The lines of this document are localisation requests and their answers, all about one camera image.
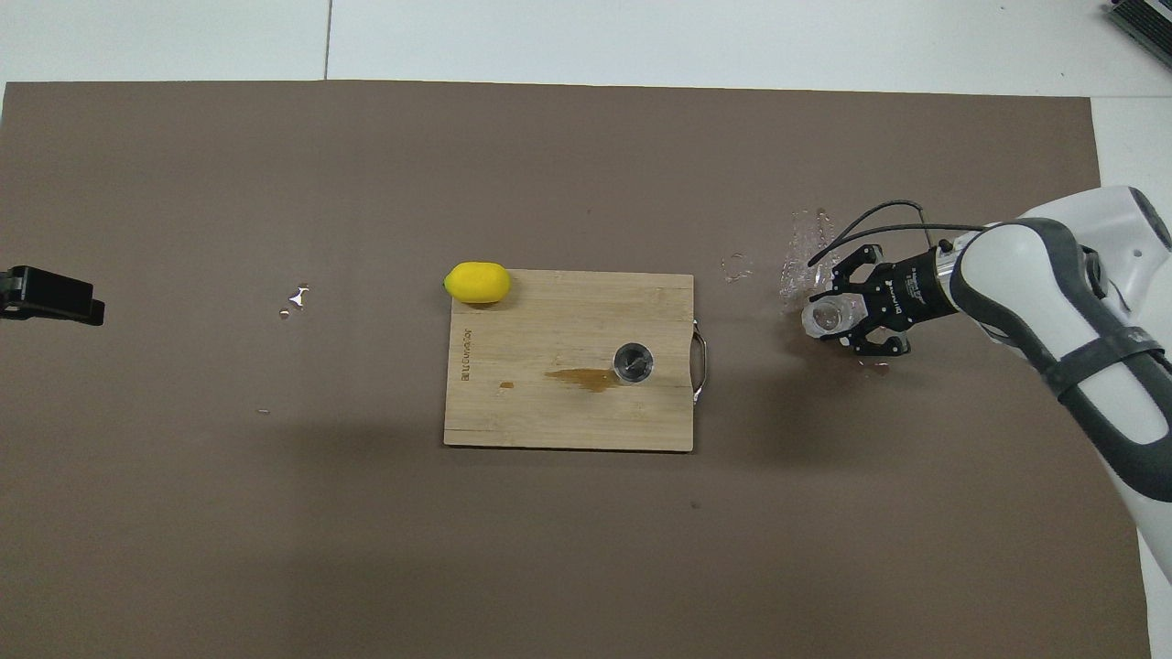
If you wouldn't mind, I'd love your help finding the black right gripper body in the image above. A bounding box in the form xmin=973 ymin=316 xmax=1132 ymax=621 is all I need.
xmin=870 ymin=249 xmax=962 ymax=330

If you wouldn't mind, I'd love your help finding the clear plastic cup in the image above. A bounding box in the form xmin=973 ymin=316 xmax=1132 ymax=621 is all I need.
xmin=802 ymin=291 xmax=866 ymax=340

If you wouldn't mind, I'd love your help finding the steel jigger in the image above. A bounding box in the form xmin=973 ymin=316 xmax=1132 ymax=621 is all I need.
xmin=612 ymin=342 xmax=655 ymax=384

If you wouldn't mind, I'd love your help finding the wooden cutting board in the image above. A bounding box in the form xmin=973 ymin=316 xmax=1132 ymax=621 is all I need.
xmin=443 ymin=270 xmax=708 ymax=452

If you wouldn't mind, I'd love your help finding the grey laptop corner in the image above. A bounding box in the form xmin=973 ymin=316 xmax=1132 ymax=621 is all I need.
xmin=1103 ymin=0 xmax=1172 ymax=67

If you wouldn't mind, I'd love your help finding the yellow lemon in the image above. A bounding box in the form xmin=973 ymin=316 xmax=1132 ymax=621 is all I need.
xmin=444 ymin=262 xmax=512 ymax=305

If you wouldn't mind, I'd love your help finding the brown table mat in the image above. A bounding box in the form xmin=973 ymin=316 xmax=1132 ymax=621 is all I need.
xmin=0 ymin=81 xmax=1153 ymax=659

